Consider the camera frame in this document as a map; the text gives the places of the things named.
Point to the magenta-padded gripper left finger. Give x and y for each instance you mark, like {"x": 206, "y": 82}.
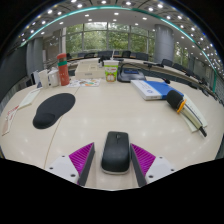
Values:
{"x": 63, "y": 165}

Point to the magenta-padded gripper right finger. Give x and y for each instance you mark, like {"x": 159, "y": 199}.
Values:
{"x": 156, "y": 166}

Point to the black computer mouse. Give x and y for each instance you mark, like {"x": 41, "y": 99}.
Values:
{"x": 115, "y": 153}

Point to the black mouse pad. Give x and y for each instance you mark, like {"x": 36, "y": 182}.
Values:
{"x": 55, "y": 108}

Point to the black handheld microphone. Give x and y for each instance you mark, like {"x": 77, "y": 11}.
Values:
{"x": 175, "y": 99}

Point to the red and white leaflet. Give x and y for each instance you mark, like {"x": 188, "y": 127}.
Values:
{"x": 9, "y": 120}

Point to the white printed paper sheet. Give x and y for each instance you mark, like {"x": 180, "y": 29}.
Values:
{"x": 30, "y": 98}

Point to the blue and white book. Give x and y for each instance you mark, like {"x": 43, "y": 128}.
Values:
{"x": 156, "y": 89}

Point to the colourful sticker sheet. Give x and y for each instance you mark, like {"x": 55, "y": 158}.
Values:
{"x": 85, "y": 83}

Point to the white lidded mug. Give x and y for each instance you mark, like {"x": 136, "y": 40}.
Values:
{"x": 54, "y": 78}

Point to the red thermos bottle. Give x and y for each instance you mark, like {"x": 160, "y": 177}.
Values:
{"x": 63, "y": 71}

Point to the black gooseneck desk microphone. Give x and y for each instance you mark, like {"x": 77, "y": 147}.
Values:
{"x": 130, "y": 76}

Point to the white cardboard box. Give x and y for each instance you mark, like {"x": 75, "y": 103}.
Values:
{"x": 88, "y": 70}

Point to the paper cup with straw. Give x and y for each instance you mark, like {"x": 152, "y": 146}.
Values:
{"x": 111, "y": 72}

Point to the group of office chairs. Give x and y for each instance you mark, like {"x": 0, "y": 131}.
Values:
{"x": 141, "y": 56}

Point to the group of ceiling lights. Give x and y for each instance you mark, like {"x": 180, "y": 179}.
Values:
{"x": 116, "y": 13}

